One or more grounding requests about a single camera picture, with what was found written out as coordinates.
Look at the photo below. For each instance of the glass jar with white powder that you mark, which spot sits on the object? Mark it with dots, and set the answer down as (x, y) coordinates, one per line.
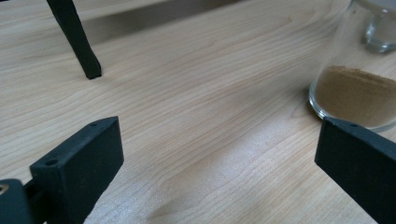
(381, 34)

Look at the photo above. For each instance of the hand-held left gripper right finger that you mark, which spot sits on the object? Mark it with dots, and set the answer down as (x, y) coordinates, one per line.
(361, 158)

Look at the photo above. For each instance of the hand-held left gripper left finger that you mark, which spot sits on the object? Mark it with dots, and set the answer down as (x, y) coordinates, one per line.
(81, 165)

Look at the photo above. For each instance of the black metal rack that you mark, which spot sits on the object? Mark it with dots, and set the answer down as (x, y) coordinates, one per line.
(76, 37)

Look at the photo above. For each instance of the glass jar with brown powder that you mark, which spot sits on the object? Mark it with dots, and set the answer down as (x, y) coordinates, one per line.
(351, 93)

